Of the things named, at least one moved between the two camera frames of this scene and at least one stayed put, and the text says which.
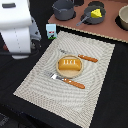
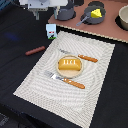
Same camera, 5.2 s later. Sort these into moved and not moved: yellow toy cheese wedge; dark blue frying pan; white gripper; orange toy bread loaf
Moved: white gripper
Not moved: yellow toy cheese wedge; dark blue frying pan; orange toy bread loaf
